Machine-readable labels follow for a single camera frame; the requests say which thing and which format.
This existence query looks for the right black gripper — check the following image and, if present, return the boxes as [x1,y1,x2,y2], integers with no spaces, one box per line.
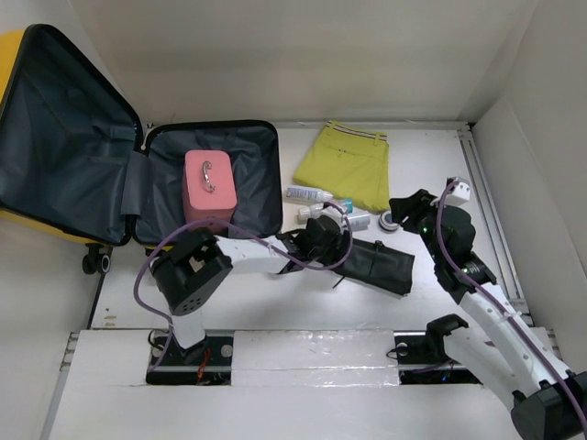
[388,188,451,264]

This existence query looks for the small round black jar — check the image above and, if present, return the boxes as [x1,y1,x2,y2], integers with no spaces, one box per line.
[378,211,400,233]

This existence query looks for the white bottle teal cap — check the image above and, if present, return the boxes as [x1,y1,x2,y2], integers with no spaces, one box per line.
[297,199,353,224]

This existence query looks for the white squeeze tube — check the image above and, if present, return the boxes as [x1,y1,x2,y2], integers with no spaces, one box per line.
[284,185,333,204]

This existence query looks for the white spray bottle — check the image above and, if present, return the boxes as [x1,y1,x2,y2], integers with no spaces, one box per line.
[347,212,371,232]

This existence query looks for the black roll-up pouch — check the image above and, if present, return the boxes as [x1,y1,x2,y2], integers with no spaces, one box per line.
[333,238,415,296]

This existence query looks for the yellow-green shorts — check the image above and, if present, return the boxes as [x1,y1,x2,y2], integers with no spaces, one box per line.
[293,121,390,213]

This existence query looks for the pink cosmetic case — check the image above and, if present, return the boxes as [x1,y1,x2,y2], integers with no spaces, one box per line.
[183,149,238,223]

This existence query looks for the yellow hard-shell suitcase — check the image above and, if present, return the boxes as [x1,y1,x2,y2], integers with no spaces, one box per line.
[1,24,283,274]

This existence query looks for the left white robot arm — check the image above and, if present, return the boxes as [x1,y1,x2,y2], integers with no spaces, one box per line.
[149,216,352,365]

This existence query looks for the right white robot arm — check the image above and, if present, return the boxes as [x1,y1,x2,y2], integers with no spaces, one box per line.
[389,190,586,439]

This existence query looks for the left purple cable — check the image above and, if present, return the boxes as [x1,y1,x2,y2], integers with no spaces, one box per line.
[132,201,353,372]

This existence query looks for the purple cable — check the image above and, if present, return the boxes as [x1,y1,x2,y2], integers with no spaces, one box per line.
[132,201,353,372]
[435,181,587,436]

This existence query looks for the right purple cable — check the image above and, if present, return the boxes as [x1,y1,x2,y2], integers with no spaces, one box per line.
[435,181,587,436]

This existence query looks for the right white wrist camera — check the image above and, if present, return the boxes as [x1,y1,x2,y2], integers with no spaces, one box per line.
[445,176,471,206]

